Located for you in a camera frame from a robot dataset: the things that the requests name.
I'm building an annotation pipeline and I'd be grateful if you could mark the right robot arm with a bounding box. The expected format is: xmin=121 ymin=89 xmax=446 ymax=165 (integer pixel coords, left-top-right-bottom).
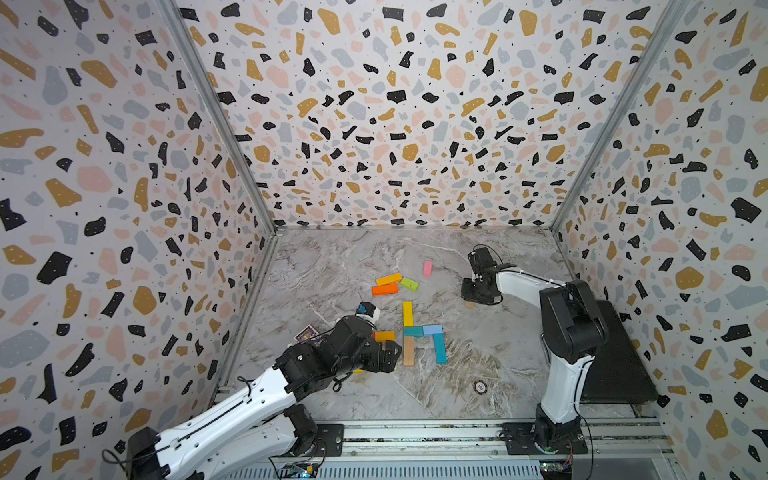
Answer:
xmin=461 ymin=244 xmax=608 ymax=453

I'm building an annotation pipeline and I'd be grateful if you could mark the amber orange block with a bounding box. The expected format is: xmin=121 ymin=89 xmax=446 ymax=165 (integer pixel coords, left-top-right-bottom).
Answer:
xmin=376 ymin=273 xmax=402 ymax=286

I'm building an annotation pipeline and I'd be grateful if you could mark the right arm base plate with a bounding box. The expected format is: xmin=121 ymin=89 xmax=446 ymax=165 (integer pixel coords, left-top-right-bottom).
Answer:
xmin=498 ymin=422 xmax=589 ymax=456

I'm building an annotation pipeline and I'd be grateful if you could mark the colourful card box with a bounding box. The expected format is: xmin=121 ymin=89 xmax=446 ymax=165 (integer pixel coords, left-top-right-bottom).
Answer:
xmin=295 ymin=325 xmax=319 ymax=342

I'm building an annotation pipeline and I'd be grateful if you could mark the green block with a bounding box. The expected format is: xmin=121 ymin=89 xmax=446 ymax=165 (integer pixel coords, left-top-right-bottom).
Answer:
xmin=400 ymin=278 xmax=420 ymax=291

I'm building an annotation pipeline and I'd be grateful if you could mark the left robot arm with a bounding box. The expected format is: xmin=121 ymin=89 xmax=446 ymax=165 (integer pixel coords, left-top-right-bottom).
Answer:
xmin=101 ymin=314 xmax=402 ymax=479

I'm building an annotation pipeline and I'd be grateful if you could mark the teal long block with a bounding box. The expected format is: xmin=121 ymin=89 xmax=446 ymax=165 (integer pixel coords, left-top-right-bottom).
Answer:
xmin=432 ymin=333 xmax=447 ymax=365

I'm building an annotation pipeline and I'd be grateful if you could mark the light blue block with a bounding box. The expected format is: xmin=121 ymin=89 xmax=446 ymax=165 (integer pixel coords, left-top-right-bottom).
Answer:
xmin=422 ymin=325 xmax=444 ymax=336

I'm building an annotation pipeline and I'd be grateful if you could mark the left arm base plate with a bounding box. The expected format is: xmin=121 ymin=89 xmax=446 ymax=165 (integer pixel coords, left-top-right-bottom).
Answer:
xmin=301 ymin=423 xmax=345 ymax=459

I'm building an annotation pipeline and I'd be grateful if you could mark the poker chip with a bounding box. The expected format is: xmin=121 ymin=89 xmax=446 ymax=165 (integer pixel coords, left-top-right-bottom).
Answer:
xmin=474 ymin=380 xmax=487 ymax=395

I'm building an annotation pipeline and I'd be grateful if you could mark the black case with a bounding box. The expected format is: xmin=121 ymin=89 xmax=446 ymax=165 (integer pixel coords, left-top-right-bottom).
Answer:
xmin=581 ymin=300 xmax=658 ymax=405

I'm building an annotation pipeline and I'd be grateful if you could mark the yellow block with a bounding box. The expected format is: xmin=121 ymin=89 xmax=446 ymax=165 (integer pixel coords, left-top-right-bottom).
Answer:
xmin=402 ymin=301 xmax=414 ymax=328

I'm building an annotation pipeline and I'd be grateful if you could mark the tan wooden block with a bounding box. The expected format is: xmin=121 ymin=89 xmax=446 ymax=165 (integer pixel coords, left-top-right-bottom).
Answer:
xmin=403 ymin=336 xmax=415 ymax=367

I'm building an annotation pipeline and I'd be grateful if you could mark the small amber block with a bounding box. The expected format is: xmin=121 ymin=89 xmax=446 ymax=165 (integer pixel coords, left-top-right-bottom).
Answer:
xmin=374 ymin=331 xmax=396 ymax=342

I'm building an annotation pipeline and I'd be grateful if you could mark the aluminium rail frame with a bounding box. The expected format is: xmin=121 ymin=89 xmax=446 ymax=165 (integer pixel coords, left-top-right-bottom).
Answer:
xmin=212 ymin=418 xmax=686 ymax=479

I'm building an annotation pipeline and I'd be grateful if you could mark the teal short block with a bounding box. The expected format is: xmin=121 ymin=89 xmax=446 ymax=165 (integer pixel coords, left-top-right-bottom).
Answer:
xmin=403 ymin=326 xmax=425 ymax=338

